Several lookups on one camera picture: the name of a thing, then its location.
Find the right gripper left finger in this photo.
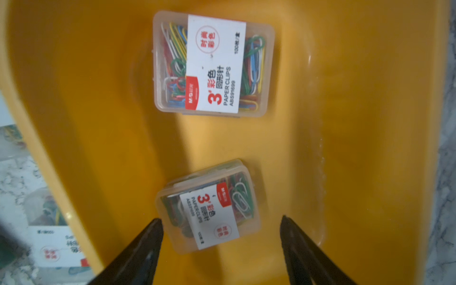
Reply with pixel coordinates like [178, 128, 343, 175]
[89, 218, 164, 285]

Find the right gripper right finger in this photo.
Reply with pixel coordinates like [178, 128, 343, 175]
[280, 216, 356, 285]

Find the paper clip box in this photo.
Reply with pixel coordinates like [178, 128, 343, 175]
[1, 124, 30, 161]
[24, 187, 94, 284]
[155, 159, 261, 254]

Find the paper clip box underneath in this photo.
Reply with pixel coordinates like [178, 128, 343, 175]
[153, 11, 275, 118]

